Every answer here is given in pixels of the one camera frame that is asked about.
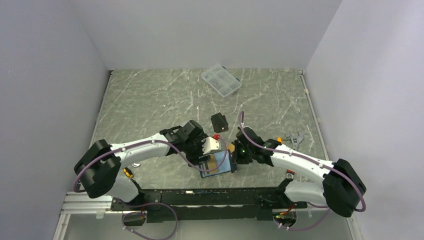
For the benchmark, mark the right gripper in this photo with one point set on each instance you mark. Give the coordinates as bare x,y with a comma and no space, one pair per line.
239,159

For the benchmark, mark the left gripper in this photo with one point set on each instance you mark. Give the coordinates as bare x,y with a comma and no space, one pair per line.
194,160

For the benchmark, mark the blue leather card holder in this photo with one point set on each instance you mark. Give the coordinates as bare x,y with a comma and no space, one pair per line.
223,165

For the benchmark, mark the orange credit card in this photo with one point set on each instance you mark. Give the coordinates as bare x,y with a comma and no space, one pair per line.
210,166

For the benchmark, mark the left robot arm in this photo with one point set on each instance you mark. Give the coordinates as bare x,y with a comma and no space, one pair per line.
99,169

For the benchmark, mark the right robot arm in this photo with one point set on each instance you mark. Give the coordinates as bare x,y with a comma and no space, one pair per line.
333,184

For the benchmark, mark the black card stack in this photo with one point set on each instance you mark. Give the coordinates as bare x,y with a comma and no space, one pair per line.
219,123

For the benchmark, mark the adjustable wrench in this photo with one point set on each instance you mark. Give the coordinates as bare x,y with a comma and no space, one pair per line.
295,140

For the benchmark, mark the yellow black screwdriver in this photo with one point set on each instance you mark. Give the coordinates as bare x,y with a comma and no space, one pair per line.
128,173

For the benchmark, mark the clear plastic organizer box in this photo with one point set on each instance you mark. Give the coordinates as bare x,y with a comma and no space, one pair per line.
221,80

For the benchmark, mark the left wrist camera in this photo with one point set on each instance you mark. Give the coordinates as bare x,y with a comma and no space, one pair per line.
211,146

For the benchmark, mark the black base frame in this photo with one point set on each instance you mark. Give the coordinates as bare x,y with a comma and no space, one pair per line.
159,205

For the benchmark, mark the aluminium rail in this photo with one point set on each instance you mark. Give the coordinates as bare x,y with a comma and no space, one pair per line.
80,203

